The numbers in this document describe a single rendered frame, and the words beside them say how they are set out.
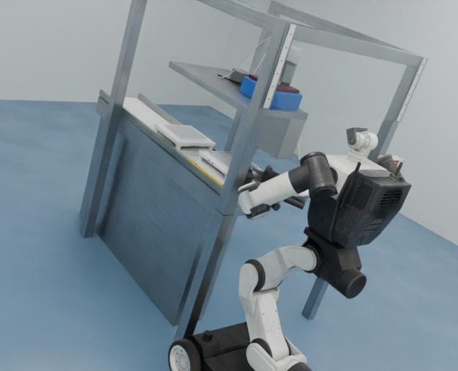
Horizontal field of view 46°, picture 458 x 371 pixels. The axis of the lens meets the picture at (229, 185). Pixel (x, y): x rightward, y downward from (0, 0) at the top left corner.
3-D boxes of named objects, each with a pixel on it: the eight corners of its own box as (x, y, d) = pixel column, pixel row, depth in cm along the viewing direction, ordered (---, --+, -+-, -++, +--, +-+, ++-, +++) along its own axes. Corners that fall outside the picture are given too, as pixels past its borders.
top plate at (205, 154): (197, 154, 261) (198, 149, 260) (235, 154, 277) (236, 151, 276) (227, 177, 244) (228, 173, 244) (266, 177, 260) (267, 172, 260)
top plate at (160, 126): (215, 146, 290) (216, 143, 290) (177, 145, 274) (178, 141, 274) (190, 128, 307) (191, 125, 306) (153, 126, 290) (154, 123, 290)
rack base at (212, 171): (194, 163, 262) (196, 158, 262) (233, 163, 279) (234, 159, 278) (224, 186, 246) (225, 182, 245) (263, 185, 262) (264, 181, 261)
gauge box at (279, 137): (291, 159, 256) (306, 119, 249) (276, 159, 249) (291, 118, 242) (262, 140, 271) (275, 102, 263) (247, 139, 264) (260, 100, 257)
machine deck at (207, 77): (305, 121, 249) (308, 113, 248) (244, 117, 224) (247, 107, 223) (226, 76, 290) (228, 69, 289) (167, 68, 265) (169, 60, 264)
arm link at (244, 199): (255, 217, 222) (239, 221, 204) (246, 194, 224) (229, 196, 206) (278, 207, 219) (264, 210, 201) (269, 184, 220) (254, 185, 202)
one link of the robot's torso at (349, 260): (361, 297, 214) (378, 259, 208) (341, 302, 206) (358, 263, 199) (312, 258, 233) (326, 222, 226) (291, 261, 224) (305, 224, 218)
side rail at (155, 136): (228, 198, 245) (230, 191, 244) (225, 198, 244) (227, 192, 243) (101, 94, 332) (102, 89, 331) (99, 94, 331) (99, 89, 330)
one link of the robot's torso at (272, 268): (269, 289, 256) (344, 270, 222) (241, 294, 245) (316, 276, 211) (261, 257, 260) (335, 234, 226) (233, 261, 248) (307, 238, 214)
